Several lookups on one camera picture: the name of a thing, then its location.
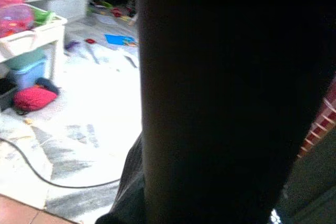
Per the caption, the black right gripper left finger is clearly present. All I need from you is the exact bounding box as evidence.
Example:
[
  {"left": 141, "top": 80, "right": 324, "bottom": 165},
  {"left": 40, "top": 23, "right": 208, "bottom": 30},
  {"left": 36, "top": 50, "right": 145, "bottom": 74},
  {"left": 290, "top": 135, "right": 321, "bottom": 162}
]
[{"left": 94, "top": 134, "right": 145, "bottom": 224}]

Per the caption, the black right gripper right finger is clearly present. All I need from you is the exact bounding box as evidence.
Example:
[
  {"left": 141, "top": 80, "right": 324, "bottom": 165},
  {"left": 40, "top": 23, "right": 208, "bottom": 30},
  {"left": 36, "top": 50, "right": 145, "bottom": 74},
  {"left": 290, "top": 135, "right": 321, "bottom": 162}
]
[{"left": 271, "top": 129, "right": 336, "bottom": 224}]

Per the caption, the dark broom handle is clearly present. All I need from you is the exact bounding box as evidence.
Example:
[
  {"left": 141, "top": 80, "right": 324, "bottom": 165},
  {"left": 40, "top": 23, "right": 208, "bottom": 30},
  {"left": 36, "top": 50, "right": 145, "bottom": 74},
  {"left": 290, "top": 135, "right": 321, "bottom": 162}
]
[{"left": 135, "top": 0, "right": 336, "bottom": 224}]

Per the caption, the red slatted laundry basket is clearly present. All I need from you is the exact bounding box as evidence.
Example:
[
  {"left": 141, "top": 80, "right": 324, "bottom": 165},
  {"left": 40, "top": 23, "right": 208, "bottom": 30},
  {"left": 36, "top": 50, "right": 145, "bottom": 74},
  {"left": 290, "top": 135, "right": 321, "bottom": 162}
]
[{"left": 296, "top": 76, "right": 336, "bottom": 159}]

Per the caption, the red cloth bundle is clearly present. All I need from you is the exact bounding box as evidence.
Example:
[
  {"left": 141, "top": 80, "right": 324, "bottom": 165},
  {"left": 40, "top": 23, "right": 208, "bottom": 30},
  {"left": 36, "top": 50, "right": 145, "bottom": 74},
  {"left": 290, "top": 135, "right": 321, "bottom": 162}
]
[{"left": 13, "top": 87, "right": 58, "bottom": 112}]

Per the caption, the dark blue cloth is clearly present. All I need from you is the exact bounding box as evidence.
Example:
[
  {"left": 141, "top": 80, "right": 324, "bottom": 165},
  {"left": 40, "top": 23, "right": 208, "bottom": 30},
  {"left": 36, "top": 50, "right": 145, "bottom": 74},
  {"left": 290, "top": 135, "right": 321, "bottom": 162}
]
[{"left": 35, "top": 77, "right": 60, "bottom": 95}]

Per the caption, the blue picture book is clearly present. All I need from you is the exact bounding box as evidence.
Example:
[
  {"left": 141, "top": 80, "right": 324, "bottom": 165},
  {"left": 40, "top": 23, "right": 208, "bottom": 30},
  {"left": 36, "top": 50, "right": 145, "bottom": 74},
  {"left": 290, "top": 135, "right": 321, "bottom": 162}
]
[{"left": 104, "top": 33, "right": 139, "bottom": 48}]

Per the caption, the black storage box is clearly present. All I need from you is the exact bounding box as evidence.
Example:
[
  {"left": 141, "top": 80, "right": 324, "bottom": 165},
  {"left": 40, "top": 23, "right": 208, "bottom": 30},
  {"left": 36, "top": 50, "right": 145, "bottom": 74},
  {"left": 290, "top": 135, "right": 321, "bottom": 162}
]
[{"left": 0, "top": 79, "right": 17, "bottom": 112}]

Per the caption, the purple toy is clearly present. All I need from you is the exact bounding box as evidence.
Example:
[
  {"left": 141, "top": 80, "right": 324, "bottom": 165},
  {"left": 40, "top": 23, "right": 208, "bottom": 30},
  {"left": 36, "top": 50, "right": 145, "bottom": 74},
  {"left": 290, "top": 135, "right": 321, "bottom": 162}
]
[{"left": 64, "top": 40, "right": 80, "bottom": 51}]

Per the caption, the blue bin with green lid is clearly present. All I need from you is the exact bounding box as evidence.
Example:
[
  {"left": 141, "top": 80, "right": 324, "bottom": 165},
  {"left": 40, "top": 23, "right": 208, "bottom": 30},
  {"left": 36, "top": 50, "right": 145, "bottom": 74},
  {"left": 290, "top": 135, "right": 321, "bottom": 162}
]
[{"left": 4, "top": 48, "right": 48, "bottom": 91}]

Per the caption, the white plastic shelf rack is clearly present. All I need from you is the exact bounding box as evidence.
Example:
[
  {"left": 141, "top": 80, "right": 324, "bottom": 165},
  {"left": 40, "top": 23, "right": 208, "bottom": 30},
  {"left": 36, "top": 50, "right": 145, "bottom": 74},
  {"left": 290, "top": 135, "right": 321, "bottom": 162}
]
[{"left": 0, "top": 3, "right": 68, "bottom": 79}]

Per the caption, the green plastic item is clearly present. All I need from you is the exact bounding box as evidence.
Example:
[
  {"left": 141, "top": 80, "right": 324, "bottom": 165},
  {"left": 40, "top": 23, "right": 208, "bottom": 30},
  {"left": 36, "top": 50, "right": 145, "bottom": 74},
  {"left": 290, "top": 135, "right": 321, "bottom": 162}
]
[{"left": 33, "top": 8, "right": 56, "bottom": 27}]

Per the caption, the white low cabinet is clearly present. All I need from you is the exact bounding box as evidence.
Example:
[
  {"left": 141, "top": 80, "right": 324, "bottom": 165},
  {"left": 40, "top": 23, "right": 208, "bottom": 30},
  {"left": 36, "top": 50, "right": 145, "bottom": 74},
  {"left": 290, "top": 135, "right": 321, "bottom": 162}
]
[{"left": 25, "top": 0, "right": 89, "bottom": 23}]

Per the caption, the pink plastic bag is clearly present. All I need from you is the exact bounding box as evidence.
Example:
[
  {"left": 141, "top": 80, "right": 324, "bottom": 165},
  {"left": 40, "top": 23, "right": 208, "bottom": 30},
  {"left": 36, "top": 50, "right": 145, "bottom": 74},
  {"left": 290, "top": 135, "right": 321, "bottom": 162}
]
[{"left": 0, "top": 0, "right": 35, "bottom": 38}]

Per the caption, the black floor cable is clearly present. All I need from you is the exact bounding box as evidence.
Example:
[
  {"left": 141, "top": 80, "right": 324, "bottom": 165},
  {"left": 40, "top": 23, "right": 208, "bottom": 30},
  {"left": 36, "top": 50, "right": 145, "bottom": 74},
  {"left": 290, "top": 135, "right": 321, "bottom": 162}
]
[{"left": 0, "top": 137, "right": 122, "bottom": 189}]

